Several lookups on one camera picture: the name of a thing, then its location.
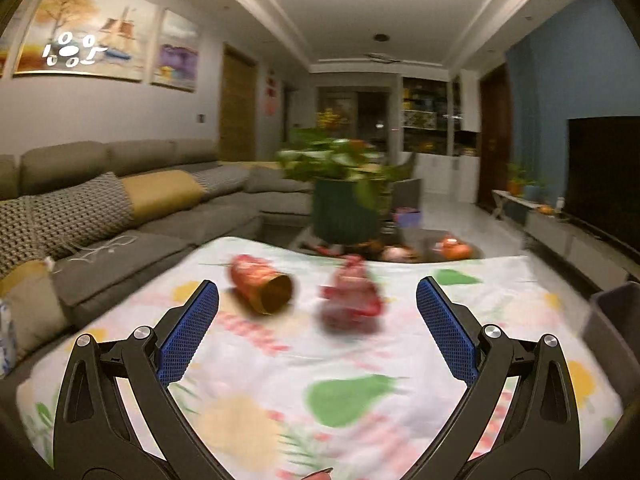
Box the grey sectional sofa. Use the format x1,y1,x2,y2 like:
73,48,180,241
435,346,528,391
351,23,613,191
0,138,317,376

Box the gold lined red cup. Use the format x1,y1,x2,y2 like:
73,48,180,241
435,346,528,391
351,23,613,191
229,255,294,315

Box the small white side table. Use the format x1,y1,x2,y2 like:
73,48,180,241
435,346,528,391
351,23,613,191
491,190,540,220

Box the small potted plants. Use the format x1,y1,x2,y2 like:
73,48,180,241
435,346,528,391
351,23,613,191
506,162,544,203

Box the potted green plant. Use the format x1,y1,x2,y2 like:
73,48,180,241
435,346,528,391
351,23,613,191
277,129,414,246

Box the black white patterned cushion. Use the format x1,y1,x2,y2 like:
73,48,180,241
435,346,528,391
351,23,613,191
1,172,132,276

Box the grey trash bin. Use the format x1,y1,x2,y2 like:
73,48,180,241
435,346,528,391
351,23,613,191
582,282,639,408

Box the red wrapper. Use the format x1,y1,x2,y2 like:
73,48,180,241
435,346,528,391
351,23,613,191
319,255,385,335

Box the purple landscape painting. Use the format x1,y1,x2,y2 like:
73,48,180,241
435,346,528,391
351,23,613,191
152,9,202,92

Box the yellow cushion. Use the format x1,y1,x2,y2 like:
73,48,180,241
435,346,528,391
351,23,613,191
120,170,206,226

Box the black television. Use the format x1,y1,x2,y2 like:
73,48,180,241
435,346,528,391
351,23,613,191
564,116,640,249

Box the floral tablecloth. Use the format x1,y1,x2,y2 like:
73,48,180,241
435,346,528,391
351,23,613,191
14,236,626,480

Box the display cabinet shelf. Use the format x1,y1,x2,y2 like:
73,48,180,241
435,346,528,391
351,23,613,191
401,78,448,155

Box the sailboat painting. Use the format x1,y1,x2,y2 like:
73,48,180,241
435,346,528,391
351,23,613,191
14,0,157,82

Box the grey tv cabinet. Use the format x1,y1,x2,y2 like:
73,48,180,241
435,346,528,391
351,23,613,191
522,206,640,291

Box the dark wooden door right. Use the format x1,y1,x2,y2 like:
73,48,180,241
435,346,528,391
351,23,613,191
477,64,512,211

